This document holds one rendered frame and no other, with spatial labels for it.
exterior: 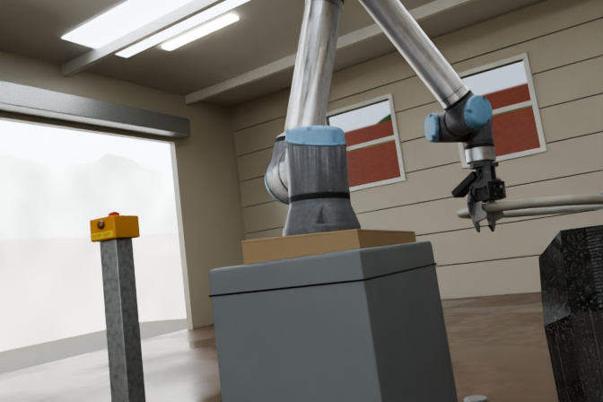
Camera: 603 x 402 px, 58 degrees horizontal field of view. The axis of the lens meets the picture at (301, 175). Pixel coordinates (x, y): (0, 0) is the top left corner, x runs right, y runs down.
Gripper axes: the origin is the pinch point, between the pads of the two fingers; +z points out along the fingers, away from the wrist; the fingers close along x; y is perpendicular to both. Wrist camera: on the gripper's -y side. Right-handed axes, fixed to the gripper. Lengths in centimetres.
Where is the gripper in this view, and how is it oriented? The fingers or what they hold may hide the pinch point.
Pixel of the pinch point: (484, 228)
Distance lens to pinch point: 180.2
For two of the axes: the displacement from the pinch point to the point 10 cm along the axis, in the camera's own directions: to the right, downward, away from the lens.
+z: 0.7, 9.9, -1.4
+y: 4.5, -1.6, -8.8
